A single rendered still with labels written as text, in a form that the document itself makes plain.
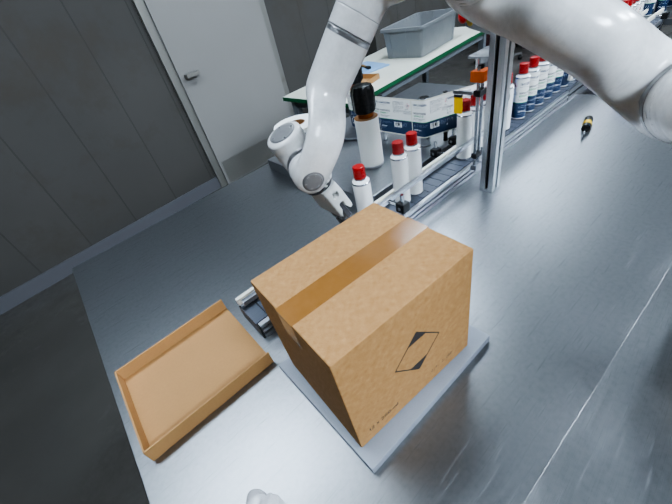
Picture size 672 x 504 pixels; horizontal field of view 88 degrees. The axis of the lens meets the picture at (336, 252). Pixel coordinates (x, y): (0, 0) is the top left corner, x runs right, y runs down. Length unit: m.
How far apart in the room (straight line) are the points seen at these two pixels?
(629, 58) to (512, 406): 0.59
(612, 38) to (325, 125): 0.45
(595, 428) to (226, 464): 0.66
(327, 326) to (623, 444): 0.52
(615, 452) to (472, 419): 0.21
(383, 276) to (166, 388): 0.62
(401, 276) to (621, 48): 0.44
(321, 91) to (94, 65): 2.78
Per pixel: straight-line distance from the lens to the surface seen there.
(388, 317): 0.50
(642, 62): 0.73
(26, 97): 3.34
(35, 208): 3.46
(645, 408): 0.84
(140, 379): 1.03
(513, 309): 0.90
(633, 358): 0.89
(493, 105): 1.16
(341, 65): 0.74
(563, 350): 0.86
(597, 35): 0.67
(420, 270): 0.56
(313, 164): 0.72
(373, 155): 1.36
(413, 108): 1.45
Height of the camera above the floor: 1.51
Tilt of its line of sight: 39 degrees down
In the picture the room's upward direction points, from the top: 15 degrees counter-clockwise
